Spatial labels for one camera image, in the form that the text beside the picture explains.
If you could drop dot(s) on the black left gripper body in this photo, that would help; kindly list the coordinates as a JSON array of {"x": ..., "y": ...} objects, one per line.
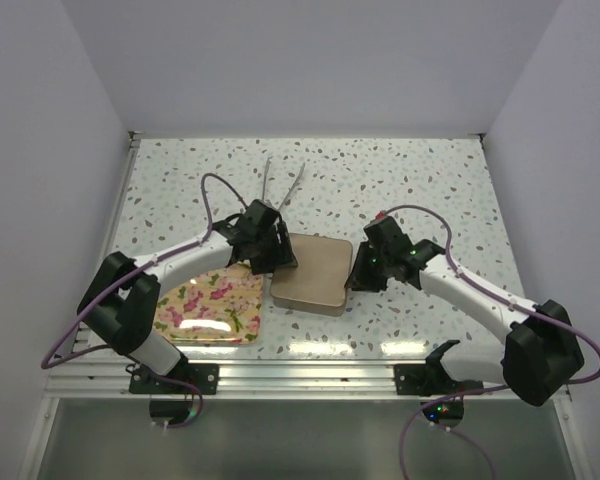
[{"x": 261, "y": 258}]

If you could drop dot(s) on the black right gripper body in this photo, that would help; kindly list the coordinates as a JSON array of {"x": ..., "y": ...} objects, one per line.
[{"x": 383, "y": 270}]

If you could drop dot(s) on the gold tin lid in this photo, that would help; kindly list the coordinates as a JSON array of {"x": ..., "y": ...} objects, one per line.
[{"x": 317, "y": 284}]

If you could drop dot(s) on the floral yellow tray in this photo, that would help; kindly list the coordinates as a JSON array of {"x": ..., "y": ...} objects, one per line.
[{"x": 219, "y": 307}]

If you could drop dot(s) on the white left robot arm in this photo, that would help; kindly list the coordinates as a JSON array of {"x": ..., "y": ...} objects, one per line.
[{"x": 121, "y": 301}]

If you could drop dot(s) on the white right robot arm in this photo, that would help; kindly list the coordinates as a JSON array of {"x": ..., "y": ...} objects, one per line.
[{"x": 537, "y": 352}]

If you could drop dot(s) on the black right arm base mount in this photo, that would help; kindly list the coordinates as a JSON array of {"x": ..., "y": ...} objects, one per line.
[{"x": 430, "y": 379}]

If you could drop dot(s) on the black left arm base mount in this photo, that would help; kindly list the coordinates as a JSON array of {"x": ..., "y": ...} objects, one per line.
[{"x": 187, "y": 386}]

